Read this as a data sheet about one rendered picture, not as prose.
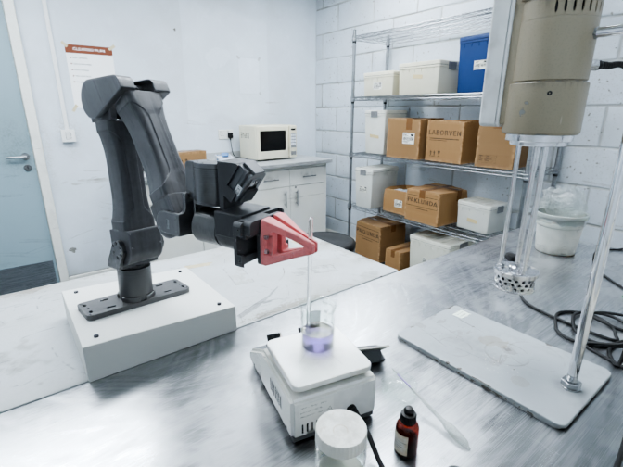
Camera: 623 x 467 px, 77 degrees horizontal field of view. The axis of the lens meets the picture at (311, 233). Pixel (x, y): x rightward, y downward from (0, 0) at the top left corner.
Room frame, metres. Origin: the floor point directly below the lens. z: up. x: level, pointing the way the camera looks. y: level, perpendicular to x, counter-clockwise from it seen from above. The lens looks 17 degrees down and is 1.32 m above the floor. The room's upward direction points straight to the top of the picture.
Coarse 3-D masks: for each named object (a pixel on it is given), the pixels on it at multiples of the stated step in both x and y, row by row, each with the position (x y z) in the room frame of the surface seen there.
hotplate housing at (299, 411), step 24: (264, 360) 0.51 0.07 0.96; (264, 384) 0.51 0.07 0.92; (336, 384) 0.45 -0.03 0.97; (360, 384) 0.45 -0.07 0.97; (288, 408) 0.42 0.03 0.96; (312, 408) 0.42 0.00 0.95; (336, 408) 0.44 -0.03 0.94; (360, 408) 0.45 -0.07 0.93; (288, 432) 0.42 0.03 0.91; (312, 432) 0.43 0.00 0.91
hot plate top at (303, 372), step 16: (288, 336) 0.53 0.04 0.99; (336, 336) 0.53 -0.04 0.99; (272, 352) 0.49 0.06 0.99; (288, 352) 0.49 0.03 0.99; (304, 352) 0.49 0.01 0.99; (336, 352) 0.49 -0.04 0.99; (352, 352) 0.49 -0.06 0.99; (288, 368) 0.46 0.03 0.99; (304, 368) 0.46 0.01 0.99; (320, 368) 0.46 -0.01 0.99; (336, 368) 0.46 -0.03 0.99; (352, 368) 0.46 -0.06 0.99; (368, 368) 0.46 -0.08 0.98; (288, 384) 0.43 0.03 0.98; (304, 384) 0.42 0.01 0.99; (320, 384) 0.43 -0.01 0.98
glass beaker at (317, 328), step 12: (312, 300) 0.53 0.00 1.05; (324, 300) 0.53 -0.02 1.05; (300, 312) 0.50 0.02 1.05; (312, 312) 0.53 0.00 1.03; (324, 312) 0.53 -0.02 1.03; (300, 324) 0.50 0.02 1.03; (312, 324) 0.48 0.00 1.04; (324, 324) 0.48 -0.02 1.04; (300, 336) 0.51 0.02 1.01; (312, 336) 0.48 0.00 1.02; (324, 336) 0.48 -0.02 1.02; (312, 348) 0.48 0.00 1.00; (324, 348) 0.49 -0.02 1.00
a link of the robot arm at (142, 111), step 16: (96, 80) 0.68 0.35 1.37; (112, 80) 0.66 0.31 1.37; (128, 80) 0.66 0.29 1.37; (144, 80) 0.71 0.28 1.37; (96, 96) 0.69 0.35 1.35; (112, 96) 0.66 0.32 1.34; (128, 96) 0.66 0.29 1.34; (144, 96) 0.67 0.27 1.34; (160, 96) 0.70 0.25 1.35; (96, 112) 0.69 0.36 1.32; (128, 112) 0.66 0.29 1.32; (144, 112) 0.66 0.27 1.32; (160, 112) 0.68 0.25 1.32; (128, 128) 0.67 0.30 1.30; (144, 128) 0.65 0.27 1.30; (160, 128) 0.66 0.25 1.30; (144, 144) 0.65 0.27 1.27; (160, 144) 0.65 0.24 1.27; (144, 160) 0.65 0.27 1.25; (160, 160) 0.63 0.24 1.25; (176, 160) 0.65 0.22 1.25; (160, 176) 0.62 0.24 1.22; (176, 176) 0.63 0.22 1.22; (160, 192) 0.61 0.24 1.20; (176, 192) 0.62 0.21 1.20; (160, 208) 0.61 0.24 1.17; (176, 208) 0.60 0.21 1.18
